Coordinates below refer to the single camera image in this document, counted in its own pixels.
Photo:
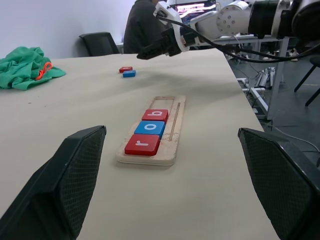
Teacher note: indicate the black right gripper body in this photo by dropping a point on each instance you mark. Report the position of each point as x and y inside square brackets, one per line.
[171, 42]

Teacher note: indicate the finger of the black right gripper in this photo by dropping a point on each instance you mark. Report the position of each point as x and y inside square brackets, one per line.
[160, 44]
[150, 53]

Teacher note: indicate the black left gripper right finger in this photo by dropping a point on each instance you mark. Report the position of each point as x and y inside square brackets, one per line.
[287, 195]

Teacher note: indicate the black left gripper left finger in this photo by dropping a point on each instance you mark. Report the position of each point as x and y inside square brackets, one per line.
[50, 195]

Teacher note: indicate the red letter tile b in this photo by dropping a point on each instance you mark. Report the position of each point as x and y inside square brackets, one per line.
[162, 115]

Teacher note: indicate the blue letter tile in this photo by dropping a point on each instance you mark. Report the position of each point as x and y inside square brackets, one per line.
[129, 73]
[141, 130]

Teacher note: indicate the red letter tile o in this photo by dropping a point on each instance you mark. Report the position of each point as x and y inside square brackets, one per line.
[125, 69]

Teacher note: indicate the wooden letter tray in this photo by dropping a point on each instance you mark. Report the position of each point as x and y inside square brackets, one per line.
[175, 140]

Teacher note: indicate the person in dark grey top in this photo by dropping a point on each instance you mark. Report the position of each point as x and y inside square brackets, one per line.
[140, 27]

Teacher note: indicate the computer monitor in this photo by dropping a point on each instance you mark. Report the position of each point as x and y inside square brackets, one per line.
[197, 10]

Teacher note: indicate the black office chair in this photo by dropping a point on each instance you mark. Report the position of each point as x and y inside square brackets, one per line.
[100, 45]

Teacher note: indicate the thin wooden stick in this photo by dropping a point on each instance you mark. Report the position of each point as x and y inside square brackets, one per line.
[174, 122]

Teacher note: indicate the green crumpled cloth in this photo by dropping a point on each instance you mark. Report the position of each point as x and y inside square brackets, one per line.
[17, 70]

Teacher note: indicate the black chair with thin legs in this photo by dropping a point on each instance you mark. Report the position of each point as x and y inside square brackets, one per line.
[315, 61]

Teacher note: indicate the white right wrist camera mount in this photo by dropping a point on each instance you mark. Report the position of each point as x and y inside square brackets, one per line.
[168, 13]

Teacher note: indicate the white metal floor frame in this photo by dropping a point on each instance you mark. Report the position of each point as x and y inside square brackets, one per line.
[258, 100]

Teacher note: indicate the white desk frame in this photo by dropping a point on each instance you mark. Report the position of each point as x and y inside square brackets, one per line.
[278, 75]

